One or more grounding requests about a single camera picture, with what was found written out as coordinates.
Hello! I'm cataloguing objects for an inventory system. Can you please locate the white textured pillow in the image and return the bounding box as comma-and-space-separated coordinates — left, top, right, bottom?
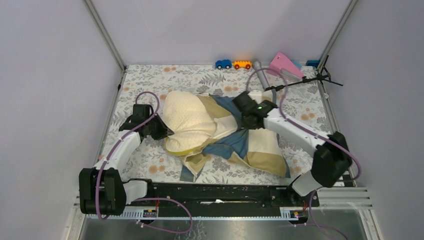
162, 91, 217, 156

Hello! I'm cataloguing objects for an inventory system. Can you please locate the aluminium frame post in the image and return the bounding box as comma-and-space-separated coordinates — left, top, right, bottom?
317, 0, 359, 70
82, 0, 127, 72

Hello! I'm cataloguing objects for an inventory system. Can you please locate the pink wedge block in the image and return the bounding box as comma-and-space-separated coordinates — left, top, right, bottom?
266, 52, 305, 82

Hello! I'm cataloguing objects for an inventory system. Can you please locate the right aluminium frame post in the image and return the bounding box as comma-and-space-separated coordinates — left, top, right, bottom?
317, 0, 359, 70

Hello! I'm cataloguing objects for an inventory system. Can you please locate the blue block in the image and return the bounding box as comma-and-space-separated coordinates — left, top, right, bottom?
305, 60, 320, 68

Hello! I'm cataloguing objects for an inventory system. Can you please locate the left aluminium frame post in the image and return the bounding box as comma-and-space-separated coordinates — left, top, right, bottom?
82, 0, 127, 72

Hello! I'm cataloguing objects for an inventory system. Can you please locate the orange toy car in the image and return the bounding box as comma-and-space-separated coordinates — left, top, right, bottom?
232, 61, 253, 70

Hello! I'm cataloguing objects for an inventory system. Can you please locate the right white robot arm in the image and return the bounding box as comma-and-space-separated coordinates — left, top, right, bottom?
232, 91, 353, 206

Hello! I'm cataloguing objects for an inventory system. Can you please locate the grey microphone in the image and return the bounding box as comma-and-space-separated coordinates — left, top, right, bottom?
252, 60, 270, 90

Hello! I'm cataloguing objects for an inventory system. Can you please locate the floral patterned table cloth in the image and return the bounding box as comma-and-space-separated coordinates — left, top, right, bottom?
101, 65, 334, 185

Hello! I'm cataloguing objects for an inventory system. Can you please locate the plaid blue beige pillowcase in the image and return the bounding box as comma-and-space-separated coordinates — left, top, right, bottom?
178, 94, 291, 182

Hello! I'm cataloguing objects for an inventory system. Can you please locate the blue toy car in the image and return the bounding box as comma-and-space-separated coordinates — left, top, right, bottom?
215, 59, 233, 70

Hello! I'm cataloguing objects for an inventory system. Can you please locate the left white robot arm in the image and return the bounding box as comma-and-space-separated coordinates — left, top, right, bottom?
78, 104, 173, 219

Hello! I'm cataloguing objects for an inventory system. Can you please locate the black small tripod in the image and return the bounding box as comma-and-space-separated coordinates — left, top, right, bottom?
264, 54, 343, 92

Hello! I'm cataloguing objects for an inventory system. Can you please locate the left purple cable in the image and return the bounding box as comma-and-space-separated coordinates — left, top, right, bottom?
95, 91, 194, 235

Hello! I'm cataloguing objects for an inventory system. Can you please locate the grey slotted cable duct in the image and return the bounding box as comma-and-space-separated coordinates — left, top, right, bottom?
119, 207, 301, 222

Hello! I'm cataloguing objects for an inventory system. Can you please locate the aluminium rail front frame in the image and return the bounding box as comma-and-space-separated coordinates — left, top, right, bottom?
312, 187, 374, 210

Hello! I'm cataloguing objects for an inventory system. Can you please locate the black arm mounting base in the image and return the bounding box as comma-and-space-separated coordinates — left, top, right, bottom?
127, 180, 320, 214

